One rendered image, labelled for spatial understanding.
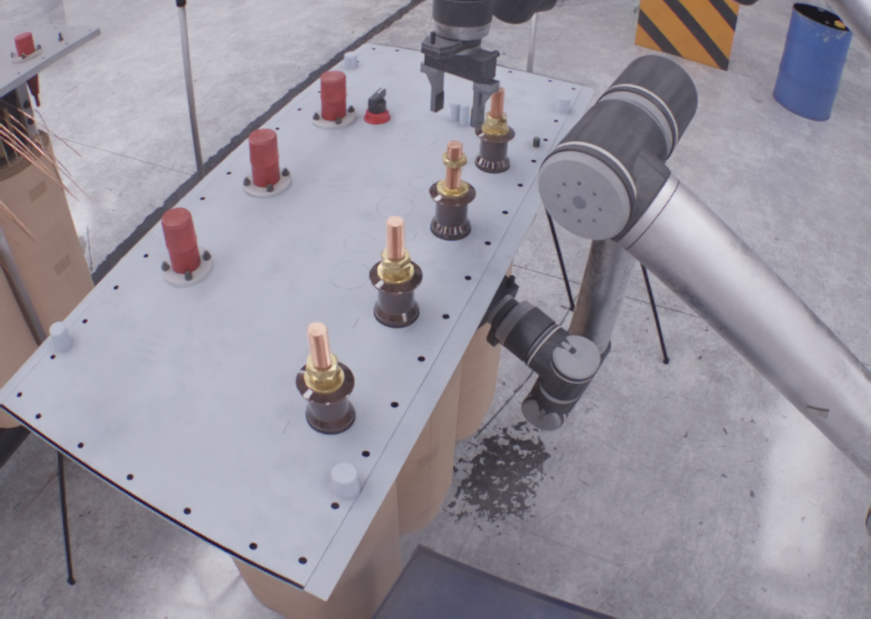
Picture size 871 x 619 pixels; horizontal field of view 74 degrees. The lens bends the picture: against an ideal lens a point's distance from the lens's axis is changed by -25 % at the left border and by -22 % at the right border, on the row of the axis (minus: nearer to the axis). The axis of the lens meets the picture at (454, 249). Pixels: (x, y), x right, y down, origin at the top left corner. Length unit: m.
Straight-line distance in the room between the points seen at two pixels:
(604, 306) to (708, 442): 1.61
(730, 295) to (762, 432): 2.16
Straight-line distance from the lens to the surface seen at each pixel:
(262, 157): 1.61
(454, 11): 1.23
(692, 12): 6.27
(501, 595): 1.54
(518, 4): 1.39
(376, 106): 1.87
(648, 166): 1.01
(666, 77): 1.18
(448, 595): 1.54
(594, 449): 2.87
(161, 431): 1.22
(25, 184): 2.59
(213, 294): 1.42
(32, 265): 2.76
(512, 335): 1.49
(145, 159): 4.69
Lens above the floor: 2.30
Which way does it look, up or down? 39 degrees down
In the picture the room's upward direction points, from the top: 3 degrees clockwise
